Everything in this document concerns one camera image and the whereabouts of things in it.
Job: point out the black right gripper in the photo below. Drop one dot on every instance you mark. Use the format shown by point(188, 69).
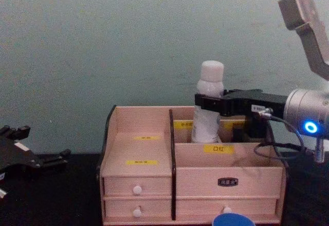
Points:
point(270, 105)

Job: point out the wide wooden drawer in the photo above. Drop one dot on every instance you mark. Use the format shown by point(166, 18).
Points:
point(200, 206)

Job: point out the yellow label sticker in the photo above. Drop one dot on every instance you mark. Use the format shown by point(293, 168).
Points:
point(142, 162)
point(183, 125)
point(218, 149)
point(146, 138)

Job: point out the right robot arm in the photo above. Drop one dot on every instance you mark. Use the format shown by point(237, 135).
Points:
point(303, 113)

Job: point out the wooden desk organizer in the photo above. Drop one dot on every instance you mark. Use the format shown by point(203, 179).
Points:
point(195, 179)

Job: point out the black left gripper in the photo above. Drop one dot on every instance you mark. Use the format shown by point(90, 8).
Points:
point(14, 155)

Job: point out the blue round cap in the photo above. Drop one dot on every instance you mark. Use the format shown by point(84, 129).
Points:
point(231, 221)

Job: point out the small wooden drawer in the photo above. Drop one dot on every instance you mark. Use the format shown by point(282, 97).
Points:
point(154, 208)
point(154, 186)

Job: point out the black table cloth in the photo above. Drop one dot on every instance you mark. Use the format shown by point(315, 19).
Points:
point(51, 200)

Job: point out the white plastic bottle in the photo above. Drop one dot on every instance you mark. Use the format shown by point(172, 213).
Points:
point(209, 82)

